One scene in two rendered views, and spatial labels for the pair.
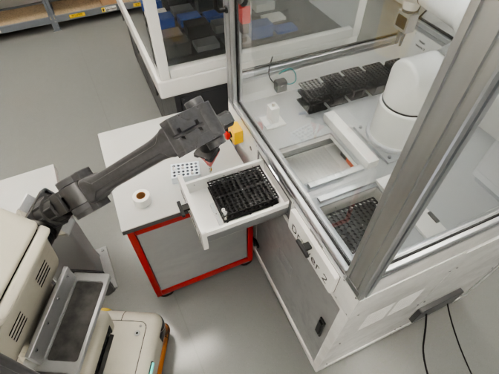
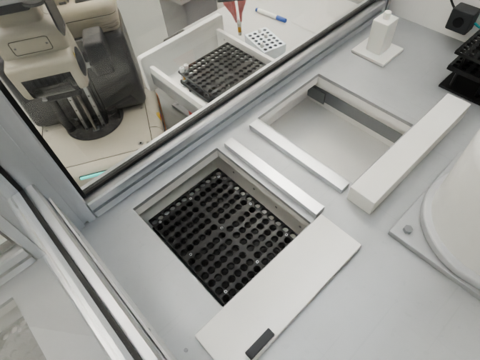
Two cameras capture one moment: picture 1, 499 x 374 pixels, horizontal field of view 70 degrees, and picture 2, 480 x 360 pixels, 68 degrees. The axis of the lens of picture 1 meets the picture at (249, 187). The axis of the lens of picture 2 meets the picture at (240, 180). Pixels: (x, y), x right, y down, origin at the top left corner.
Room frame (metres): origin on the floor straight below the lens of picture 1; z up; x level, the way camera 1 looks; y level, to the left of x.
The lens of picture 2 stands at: (0.65, -0.71, 1.48)
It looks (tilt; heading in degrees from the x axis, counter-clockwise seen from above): 54 degrees down; 75
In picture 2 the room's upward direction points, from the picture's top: 6 degrees counter-clockwise
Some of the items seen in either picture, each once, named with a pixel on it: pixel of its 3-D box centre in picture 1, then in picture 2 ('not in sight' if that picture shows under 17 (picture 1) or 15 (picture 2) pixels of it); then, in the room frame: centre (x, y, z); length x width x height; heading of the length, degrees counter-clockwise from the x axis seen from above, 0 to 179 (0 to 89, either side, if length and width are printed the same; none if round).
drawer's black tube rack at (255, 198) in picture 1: (242, 194); not in sight; (0.85, 0.03, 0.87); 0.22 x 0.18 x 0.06; 114
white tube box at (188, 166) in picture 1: (186, 172); not in sight; (1.05, 0.28, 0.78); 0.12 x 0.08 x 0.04; 100
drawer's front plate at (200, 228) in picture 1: (192, 211); not in sight; (0.77, 0.21, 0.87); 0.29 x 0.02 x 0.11; 24
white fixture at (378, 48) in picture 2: not in sight; (382, 32); (1.19, -0.10, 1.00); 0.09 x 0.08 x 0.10; 114
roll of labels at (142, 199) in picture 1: (142, 198); not in sight; (0.90, 0.44, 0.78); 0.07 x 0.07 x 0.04
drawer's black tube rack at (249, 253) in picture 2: not in sight; (223, 236); (0.69, -0.39, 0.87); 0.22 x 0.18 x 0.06; 114
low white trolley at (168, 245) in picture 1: (183, 207); not in sight; (1.16, 0.36, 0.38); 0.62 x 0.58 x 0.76; 24
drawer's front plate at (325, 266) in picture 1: (311, 248); not in sight; (0.61, -0.21, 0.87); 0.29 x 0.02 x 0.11; 24
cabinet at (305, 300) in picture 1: (353, 221); not in sight; (1.05, -0.54, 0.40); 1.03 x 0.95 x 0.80; 24
